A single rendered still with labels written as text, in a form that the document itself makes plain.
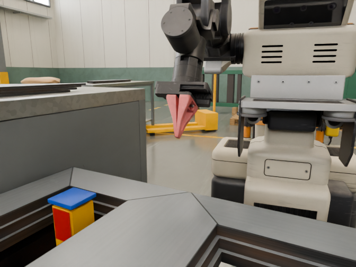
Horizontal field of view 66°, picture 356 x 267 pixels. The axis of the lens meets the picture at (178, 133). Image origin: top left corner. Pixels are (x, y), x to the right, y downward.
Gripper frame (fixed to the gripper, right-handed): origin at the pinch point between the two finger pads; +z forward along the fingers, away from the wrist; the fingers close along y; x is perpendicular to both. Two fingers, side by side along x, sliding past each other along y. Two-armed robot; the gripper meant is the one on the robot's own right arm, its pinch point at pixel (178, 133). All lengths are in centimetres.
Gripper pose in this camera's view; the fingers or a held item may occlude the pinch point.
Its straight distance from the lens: 52.1
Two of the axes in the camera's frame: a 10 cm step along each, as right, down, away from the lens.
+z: -1.5, 9.7, -2.1
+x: 2.9, 2.5, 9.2
